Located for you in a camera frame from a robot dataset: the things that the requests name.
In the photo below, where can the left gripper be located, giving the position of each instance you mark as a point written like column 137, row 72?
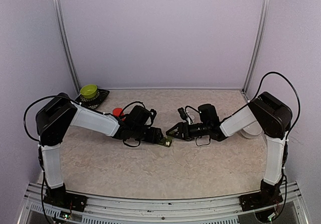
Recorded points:
column 154, row 137

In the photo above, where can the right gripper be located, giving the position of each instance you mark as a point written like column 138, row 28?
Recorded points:
column 182, row 126

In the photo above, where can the green pill organizer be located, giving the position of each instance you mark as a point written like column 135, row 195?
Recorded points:
column 163, row 140

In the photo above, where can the red pill bottle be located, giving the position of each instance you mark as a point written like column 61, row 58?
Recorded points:
column 118, row 112

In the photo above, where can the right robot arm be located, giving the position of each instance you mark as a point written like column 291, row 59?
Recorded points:
column 273, row 116

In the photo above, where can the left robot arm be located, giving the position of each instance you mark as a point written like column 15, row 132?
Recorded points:
column 61, row 112

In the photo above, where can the black square tray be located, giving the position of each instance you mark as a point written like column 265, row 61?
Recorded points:
column 96, row 101

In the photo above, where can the lime green bowl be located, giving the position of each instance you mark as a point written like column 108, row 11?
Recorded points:
column 89, row 91

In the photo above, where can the white bowl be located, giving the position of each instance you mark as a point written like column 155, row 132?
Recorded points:
column 252, row 131

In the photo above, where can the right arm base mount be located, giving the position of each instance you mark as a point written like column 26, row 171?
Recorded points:
column 256, row 200

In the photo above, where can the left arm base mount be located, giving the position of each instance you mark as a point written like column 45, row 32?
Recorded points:
column 66, row 200

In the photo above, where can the front aluminium rail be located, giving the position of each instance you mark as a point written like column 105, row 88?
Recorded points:
column 106, row 209

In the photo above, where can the right aluminium frame post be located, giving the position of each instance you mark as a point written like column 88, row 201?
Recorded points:
column 257, row 45

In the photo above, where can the aluminium frame post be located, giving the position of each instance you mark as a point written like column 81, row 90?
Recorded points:
column 66, row 47
column 257, row 45

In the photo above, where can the left aluminium frame post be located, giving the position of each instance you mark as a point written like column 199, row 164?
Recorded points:
column 66, row 47

